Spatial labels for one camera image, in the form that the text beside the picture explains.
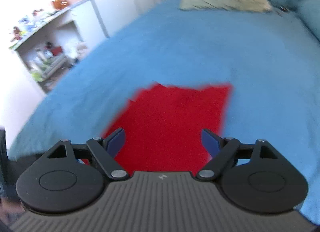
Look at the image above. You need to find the green pillow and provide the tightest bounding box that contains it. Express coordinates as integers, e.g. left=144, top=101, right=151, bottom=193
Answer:
left=180, top=0, right=272, bottom=12

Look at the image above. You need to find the blue bed sheet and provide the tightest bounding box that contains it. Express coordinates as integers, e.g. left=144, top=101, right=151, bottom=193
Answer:
left=9, top=0, right=319, bottom=223

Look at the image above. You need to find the teal rolled duvet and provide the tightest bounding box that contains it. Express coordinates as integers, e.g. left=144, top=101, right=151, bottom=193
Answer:
left=297, top=0, right=320, bottom=40

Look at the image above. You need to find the red cloth garment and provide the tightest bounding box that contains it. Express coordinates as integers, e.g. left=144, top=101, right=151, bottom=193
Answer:
left=103, top=83, right=233, bottom=174

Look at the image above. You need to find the white shelf unit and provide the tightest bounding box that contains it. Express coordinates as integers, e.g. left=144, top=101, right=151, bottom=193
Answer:
left=11, top=0, right=98, bottom=94

